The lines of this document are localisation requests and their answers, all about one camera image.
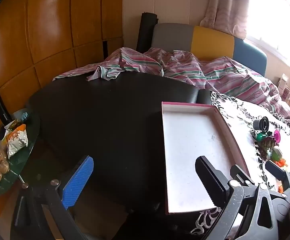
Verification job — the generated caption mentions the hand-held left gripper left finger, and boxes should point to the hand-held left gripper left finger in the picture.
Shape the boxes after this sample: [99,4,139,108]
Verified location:
[10,155,95,240]

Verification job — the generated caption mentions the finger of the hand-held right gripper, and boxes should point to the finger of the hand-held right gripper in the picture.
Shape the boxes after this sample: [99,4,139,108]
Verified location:
[265,160,290,198]
[230,164,254,187]

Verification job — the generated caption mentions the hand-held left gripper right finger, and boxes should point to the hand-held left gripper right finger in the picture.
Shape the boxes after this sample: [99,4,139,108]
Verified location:
[195,156,280,240]

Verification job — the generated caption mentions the white green plug-in repellent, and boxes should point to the white green plug-in repellent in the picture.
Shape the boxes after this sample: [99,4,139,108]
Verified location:
[270,147,284,162]

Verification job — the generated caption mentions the dark brown toy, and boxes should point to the dark brown toy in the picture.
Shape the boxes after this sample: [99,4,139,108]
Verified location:
[255,135,278,159]

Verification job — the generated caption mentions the magenta plastic spool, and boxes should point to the magenta plastic spool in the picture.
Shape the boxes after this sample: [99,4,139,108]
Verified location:
[271,129,281,143]

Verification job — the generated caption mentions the pink-rimmed white box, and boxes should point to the pink-rimmed white box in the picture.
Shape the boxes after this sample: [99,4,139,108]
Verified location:
[161,102,251,215]

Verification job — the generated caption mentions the black plastic cylinder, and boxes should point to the black plastic cylinder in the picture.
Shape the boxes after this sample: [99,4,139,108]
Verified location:
[253,116,271,132]

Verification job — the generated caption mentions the white floral tablecloth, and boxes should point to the white floral tablecloth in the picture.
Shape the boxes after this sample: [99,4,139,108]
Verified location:
[189,91,290,235]

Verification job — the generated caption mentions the round glass side table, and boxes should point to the round glass side table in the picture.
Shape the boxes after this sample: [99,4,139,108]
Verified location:
[0,109,42,197]

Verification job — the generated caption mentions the orange white snack bag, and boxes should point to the orange white snack bag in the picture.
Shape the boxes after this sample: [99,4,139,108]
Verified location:
[5,124,29,158]

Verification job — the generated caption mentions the teal plastic item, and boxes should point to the teal plastic item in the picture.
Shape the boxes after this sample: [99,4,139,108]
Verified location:
[20,109,31,123]

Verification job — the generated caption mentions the tall white carton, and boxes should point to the tall white carton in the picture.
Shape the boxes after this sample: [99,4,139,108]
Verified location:
[278,74,289,92]

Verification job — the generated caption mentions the pink striped blanket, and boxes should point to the pink striped blanket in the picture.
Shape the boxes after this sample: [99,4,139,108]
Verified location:
[53,47,290,120]

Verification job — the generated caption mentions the grey yellow blue headboard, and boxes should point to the grey yellow blue headboard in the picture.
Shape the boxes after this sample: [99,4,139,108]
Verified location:
[150,22,268,78]

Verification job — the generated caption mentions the window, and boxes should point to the window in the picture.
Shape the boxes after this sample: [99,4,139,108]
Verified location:
[243,0,290,77]

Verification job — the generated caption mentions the wooden wardrobe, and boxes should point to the wooden wardrobe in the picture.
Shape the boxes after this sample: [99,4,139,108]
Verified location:
[0,0,124,218]

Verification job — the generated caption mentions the black rolled mat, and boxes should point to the black rolled mat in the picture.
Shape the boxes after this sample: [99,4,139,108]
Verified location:
[136,12,159,53]

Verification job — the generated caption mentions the pink curtain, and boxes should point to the pink curtain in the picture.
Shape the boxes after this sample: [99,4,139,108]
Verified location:
[199,0,251,40]

